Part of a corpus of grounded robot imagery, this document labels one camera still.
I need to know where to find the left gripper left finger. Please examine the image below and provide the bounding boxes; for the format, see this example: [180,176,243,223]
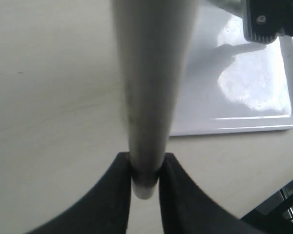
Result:
[31,152,131,234]

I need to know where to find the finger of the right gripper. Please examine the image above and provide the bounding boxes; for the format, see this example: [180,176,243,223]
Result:
[243,0,285,44]

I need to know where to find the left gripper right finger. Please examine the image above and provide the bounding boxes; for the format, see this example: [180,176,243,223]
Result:
[159,153,254,234]

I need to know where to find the white wooden drumstick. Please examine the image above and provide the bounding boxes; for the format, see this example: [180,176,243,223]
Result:
[111,0,199,199]

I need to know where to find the white plastic tray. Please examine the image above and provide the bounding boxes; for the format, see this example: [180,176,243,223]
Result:
[170,0,293,136]

